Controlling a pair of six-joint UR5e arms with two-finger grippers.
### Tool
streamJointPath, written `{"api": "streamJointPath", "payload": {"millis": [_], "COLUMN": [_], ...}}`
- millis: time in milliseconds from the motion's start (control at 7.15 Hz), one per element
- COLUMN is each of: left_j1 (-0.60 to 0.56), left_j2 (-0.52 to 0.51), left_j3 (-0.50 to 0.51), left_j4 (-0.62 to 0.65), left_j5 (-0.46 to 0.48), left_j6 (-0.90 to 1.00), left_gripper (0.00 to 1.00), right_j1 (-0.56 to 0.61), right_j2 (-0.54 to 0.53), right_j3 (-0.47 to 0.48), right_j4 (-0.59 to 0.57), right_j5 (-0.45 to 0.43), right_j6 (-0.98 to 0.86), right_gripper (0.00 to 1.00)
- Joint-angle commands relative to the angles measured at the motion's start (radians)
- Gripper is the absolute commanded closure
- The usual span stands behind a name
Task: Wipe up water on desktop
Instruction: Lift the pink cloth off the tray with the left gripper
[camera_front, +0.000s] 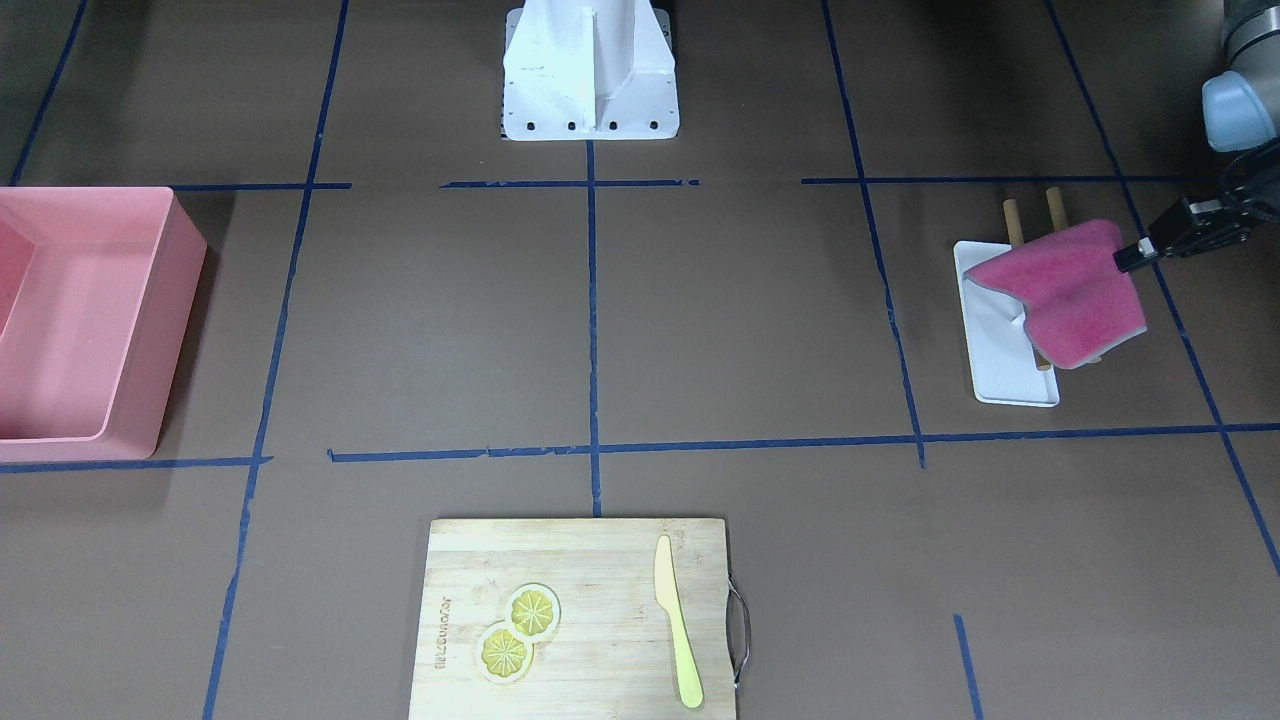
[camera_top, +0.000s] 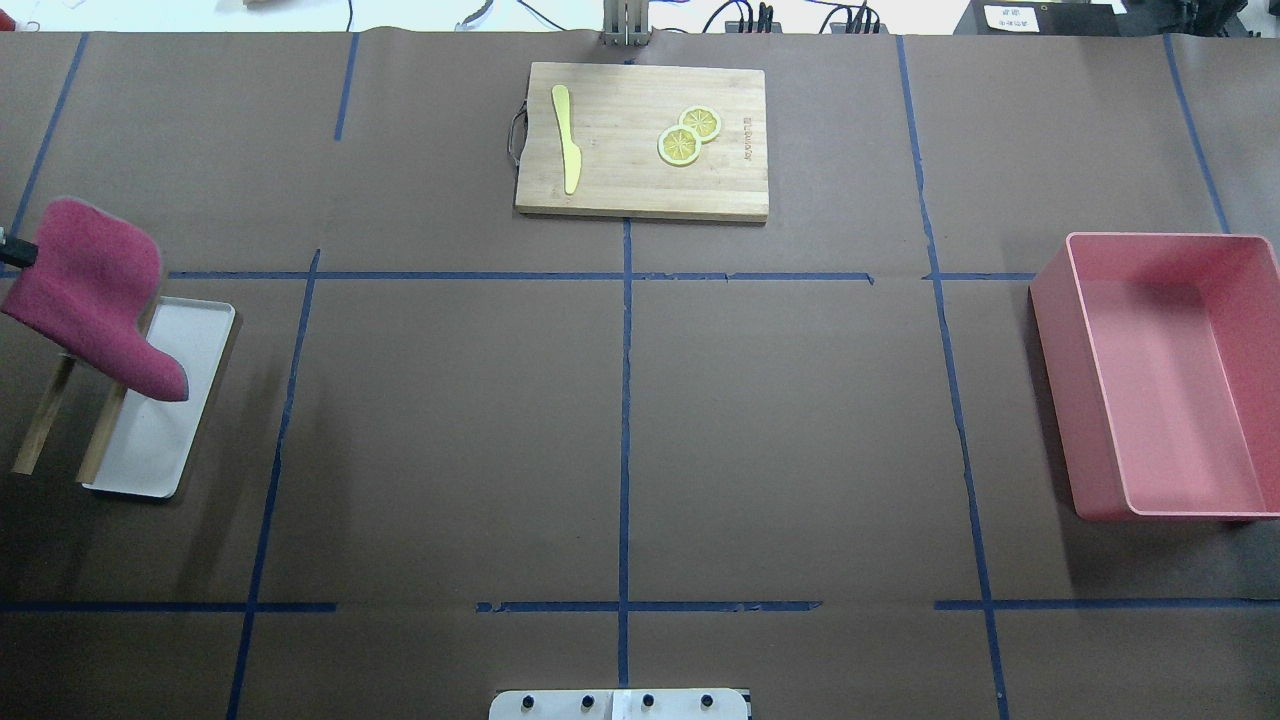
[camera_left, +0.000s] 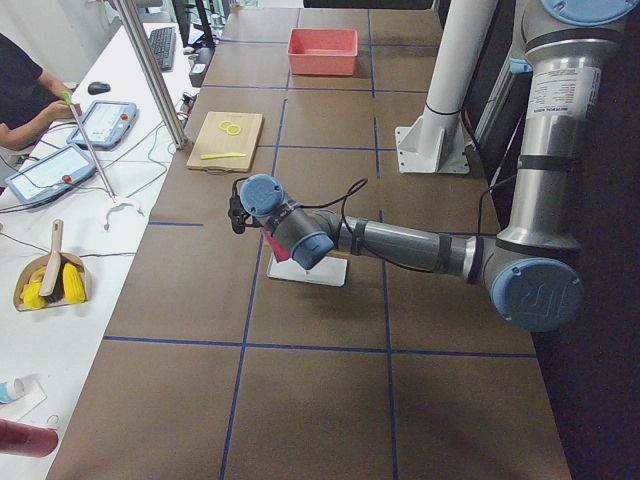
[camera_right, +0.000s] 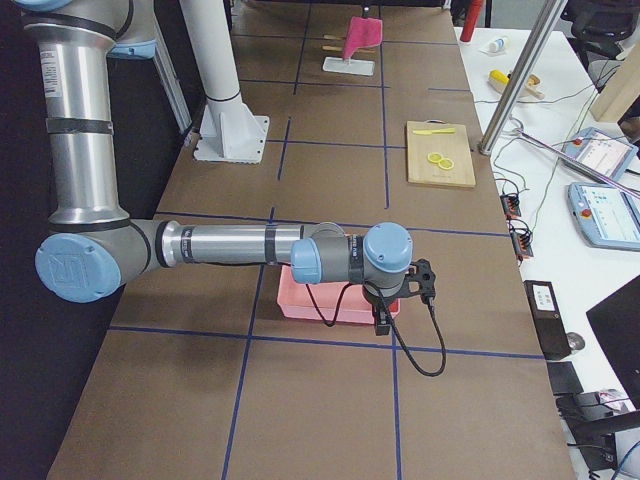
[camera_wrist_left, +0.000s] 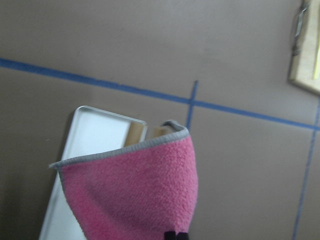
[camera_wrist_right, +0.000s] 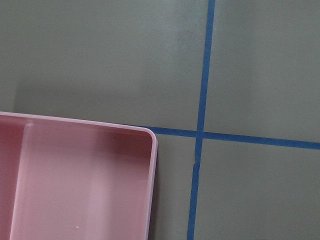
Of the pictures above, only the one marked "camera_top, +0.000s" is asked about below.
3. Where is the black power box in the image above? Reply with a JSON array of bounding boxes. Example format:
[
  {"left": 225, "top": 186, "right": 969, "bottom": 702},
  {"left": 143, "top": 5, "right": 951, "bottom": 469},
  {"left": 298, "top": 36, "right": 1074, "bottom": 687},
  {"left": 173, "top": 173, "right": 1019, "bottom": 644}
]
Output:
[{"left": 952, "top": 1, "right": 1121, "bottom": 37}]

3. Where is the bamboo cutting board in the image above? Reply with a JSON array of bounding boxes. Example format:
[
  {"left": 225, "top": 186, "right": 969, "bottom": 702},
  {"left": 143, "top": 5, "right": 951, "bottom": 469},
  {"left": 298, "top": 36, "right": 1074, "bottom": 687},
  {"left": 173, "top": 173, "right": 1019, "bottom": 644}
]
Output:
[{"left": 515, "top": 61, "right": 771, "bottom": 224}]

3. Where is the white rack tray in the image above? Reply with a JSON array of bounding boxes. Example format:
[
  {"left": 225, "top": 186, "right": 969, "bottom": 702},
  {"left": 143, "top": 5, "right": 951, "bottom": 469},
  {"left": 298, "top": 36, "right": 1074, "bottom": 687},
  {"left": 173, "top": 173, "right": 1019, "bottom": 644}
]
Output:
[{"left": 79, "top": 297, "right": 239, "bottom": 501}]

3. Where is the pink plastic bin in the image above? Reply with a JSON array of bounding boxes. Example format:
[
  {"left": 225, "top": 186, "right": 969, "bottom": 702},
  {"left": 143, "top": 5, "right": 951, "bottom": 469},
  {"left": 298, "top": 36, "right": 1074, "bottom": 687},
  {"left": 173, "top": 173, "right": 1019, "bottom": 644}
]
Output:
[{"left": 1030, "top": 232, "right": 1279, "bottom": 521}]

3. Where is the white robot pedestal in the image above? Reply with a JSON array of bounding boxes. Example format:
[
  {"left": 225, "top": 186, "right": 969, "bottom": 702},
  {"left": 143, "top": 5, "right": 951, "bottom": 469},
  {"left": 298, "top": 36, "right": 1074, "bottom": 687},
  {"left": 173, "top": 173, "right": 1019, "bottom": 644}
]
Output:
[{"left": 488, "top": 687, "right": 753, "bottom": 719}]

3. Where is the pink microfiber cloth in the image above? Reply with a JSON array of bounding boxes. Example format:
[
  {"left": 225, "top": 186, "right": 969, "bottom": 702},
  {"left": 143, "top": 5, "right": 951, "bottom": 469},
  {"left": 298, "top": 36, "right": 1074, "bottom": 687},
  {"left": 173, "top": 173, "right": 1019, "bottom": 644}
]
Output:
[{"left": 3, "top": 197, "right": 189, "bottom": 402}]

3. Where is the wooden rack dowel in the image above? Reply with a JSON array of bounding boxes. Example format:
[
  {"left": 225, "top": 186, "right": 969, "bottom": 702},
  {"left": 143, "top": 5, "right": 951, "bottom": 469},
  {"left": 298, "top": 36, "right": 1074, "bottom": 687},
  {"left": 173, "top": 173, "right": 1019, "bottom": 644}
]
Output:
[
  {"left": 76, "top": 296, "right": 166, "bottom": 487},
  {"left": 12, "top": 352, "right": 77, "bottom": 477}
]

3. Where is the aluminium frame post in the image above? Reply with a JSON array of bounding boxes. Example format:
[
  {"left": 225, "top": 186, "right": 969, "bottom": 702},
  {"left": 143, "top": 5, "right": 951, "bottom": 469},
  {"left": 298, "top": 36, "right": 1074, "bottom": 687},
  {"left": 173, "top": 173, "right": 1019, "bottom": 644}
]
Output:
[{"left": 600, "top": 0, "right": 653, "bottom": 47}]

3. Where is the yellow plastic knife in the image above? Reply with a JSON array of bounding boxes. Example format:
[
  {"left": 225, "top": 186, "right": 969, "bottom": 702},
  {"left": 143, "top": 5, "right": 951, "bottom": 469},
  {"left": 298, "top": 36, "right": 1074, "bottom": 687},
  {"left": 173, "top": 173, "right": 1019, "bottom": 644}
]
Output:
[{"left": 550, "top": 85, "right": 582, "bottom": 196}]

